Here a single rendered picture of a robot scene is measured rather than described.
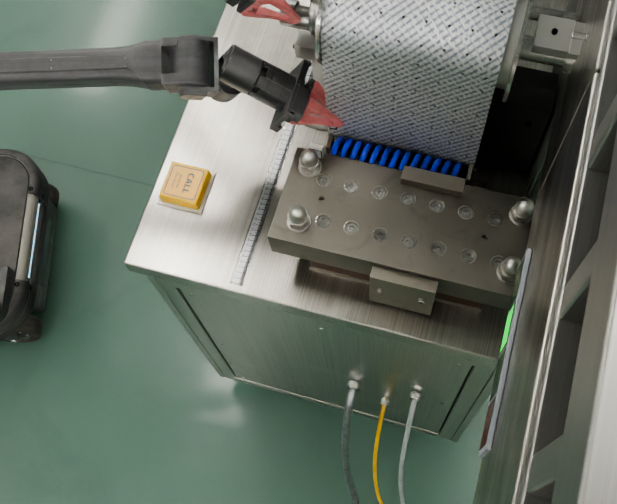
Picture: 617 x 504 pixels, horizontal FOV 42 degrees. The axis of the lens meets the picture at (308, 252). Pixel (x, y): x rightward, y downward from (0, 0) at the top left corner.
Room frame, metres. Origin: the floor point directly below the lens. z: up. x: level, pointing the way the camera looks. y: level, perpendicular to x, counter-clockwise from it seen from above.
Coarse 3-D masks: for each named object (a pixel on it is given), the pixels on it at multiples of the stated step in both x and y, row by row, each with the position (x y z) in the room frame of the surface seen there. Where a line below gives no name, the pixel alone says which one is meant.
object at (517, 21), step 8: (520, 0) 0.63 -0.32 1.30; (520, 8) 0.61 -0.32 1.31; (520, 16) 0.60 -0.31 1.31; (512, 24) 0.59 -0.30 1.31; (520, 24) 0.59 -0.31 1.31; (512, 32) 0.58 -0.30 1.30; (520, 32) 0.58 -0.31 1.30; (512, 40) 0.58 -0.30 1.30; (512, 48) 0.57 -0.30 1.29; (504, 56) 0.56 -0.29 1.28; (512, 56) 0.56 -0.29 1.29; (504, 64) 0.56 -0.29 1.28; (504, 72) 0.55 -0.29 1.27; (504, 80) 0.55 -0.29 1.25; (504, 88) 0.55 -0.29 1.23
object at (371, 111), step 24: (336, 96) 0.64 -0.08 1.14; (360, 96) 0.63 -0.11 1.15; (384, 96) 0.61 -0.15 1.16; (408, 96) 0.60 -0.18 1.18; (432, 96) 0.58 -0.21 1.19; (360, 120) 0.63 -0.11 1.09; (384, 120) 0.61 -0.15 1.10; (408, 120) 0.60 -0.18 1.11; (432, 120) 0.58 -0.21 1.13; (456, 120) 0.57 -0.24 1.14; (480, 120) 0.55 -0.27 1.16; (384, 144) 0.61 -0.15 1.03; (408, 144) 0.59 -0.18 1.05; (432, 144) 0.58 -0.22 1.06; (456, 144) 0.56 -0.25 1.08
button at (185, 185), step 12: (180, 168) 0.69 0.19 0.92; (192, 168) 0.69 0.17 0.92; (168, 180) 0.67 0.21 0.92; (180, 180) 0.67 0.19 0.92; (192, 180) 0.67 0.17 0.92; (204, 180) 0.66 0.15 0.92; (168, 192) 0.65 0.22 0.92; (180, 192) 0.65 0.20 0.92; (192, 192) 0.64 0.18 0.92; (204, 192) 0.65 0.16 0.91; (180, 204) 0.63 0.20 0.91; (192, 204) 0.62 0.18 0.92
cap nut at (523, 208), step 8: (520, 200) 0.46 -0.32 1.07; (528, 200) 0.45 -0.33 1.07; (512, 208) 0.46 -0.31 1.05; (520, 208) 0.45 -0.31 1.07; (528, 208) 0.44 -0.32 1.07; (512, 216) 0.45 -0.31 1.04; (520, 216) 0.44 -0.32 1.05; (528, 216) 0.44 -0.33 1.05; (520, 224) 0.44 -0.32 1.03; (528, 224) 0.43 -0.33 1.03
